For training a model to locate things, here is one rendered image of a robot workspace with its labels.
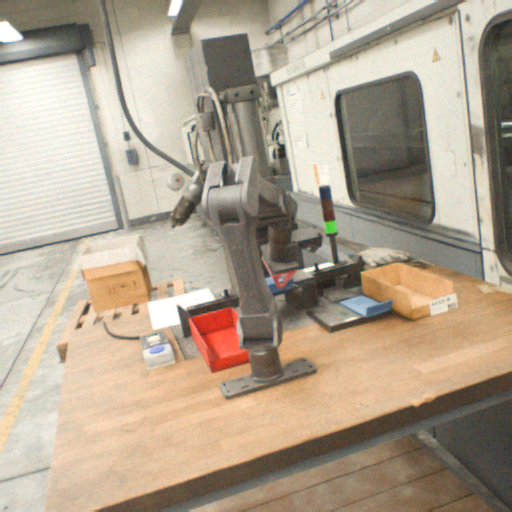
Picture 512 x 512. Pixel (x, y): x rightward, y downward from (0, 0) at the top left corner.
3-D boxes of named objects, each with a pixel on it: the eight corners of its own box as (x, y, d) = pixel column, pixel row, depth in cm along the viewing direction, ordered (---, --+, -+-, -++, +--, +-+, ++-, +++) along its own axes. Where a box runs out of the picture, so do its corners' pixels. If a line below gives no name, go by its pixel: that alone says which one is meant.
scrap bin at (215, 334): (211, 373, 124) (206, 349, 123) (193, 339, 148) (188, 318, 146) (262, 359, 127) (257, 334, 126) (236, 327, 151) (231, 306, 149)
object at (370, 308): (369, 319, 133) (367, 307, 132) (339, 303, 147) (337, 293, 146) (394, 311, 135) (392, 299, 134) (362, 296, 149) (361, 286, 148)
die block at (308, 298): (251, 324, 151) (245, 298, 149) (241, 314, 160) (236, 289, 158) (319, 305, 155) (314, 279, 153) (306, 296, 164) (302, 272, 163)
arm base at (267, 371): (211, 352, 115) (218, 364, 109) (300, 327, 120) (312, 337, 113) (218, 387, 117) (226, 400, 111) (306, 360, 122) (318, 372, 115)
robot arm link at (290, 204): (272, 216, 144) (259, 177, 137) (304, 212, 141) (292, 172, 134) (264, 244, 136) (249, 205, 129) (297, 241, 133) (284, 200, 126)
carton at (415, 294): (412, 324, 132) (408, 293, 130) (364, 299, 156) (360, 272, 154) (458, 310, 135) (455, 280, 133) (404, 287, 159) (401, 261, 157)
